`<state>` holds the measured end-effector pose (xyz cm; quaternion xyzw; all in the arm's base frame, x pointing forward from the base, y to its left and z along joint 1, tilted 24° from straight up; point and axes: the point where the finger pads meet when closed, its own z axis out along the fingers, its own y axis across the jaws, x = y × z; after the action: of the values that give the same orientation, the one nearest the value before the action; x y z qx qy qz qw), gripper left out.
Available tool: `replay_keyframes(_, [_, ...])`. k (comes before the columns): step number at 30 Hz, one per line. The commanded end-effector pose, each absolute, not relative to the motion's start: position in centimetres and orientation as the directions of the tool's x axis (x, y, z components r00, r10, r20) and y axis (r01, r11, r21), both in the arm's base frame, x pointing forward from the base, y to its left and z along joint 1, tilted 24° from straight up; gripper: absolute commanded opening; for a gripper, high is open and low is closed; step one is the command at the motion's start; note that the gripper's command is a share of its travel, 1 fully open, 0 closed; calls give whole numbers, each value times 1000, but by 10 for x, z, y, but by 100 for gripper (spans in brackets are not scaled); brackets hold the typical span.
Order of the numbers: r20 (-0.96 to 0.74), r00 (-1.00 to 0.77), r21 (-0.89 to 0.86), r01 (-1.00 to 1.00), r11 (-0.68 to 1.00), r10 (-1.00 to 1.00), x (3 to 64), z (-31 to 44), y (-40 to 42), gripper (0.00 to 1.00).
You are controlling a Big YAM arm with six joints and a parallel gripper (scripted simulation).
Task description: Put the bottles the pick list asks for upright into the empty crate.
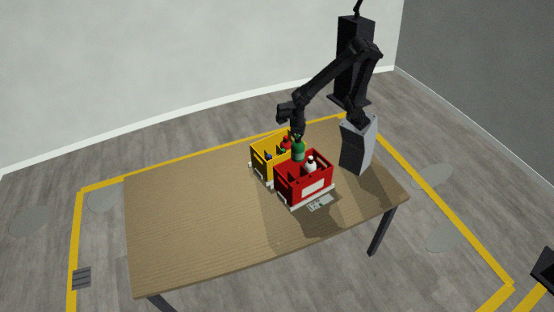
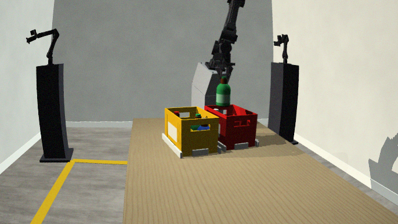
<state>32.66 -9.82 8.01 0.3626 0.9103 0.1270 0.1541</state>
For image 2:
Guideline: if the yellow plastic crate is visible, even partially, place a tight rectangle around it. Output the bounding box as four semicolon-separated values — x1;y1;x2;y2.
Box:
165;107;219;157

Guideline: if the red plastic crate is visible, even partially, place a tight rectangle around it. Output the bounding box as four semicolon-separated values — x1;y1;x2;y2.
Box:
204;104;258;150

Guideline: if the blue bottle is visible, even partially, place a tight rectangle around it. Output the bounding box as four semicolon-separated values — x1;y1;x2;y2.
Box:
197;124;209;131

